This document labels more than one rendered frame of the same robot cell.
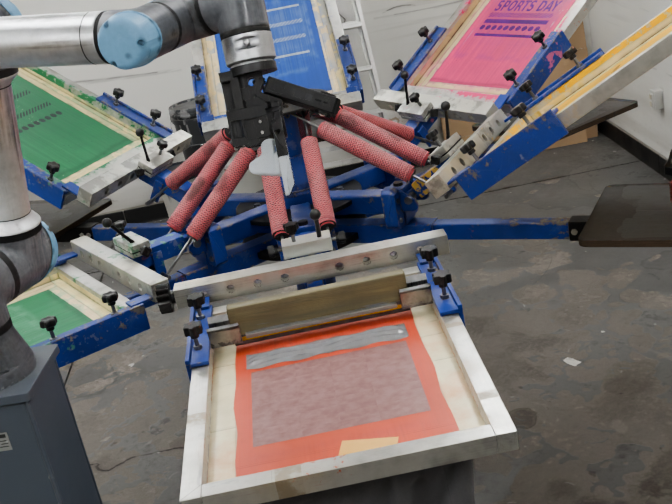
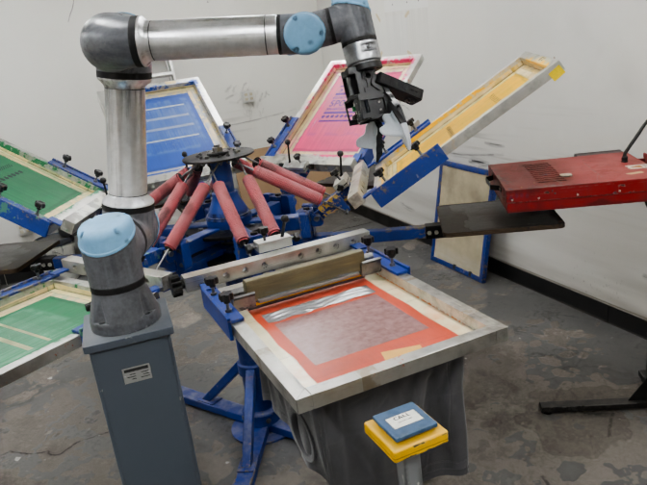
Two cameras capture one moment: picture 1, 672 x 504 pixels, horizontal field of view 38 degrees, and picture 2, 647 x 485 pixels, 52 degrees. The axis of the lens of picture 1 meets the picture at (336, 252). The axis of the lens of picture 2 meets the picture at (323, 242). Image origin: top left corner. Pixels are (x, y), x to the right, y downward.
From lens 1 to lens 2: 75 cm
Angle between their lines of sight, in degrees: 20
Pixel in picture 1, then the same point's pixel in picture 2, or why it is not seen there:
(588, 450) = not seen: hidden behind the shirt
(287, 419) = (327, 346)
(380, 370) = (373, 311)
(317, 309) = (306, 279)
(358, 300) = (333, 271)
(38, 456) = (172, 381)
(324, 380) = (335, 321)
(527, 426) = not seen: hidden behind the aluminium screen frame
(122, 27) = (309, 20)
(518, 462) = not seen: hidden behind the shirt
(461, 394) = (442, 317)
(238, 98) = (361, 86)
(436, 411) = (433, 327)
